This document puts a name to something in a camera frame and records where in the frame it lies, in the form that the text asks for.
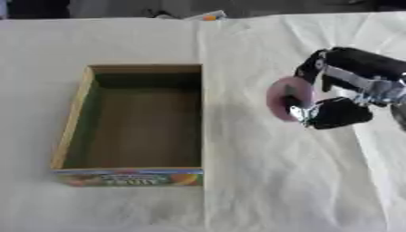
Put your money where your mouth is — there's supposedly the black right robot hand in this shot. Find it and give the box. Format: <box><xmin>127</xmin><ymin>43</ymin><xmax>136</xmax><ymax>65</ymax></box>
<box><xmin>282</xmin><ymin>46</ymin><xmax>406</xmax><ymax>131</ymax></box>

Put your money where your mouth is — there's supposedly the pink ring toy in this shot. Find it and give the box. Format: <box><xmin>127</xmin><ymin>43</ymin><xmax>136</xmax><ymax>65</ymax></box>
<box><xmin>265</xmin><ymin>75</ymin><xmax>317</xmax><ymax>123</ymax></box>

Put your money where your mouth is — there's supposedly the tan cardboard box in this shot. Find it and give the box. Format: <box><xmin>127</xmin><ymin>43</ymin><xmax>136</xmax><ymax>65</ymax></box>
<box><xmin>49</xmin><ymin>63</ymin><xmax>207</xmax><ymax>188</ymax></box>

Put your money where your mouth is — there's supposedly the white and orange object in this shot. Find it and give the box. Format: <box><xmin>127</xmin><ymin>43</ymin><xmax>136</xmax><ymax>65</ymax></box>
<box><xmin>182</xmin><ymin>9</ymin><xmax>228</xmax><ymax>22</ymax></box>

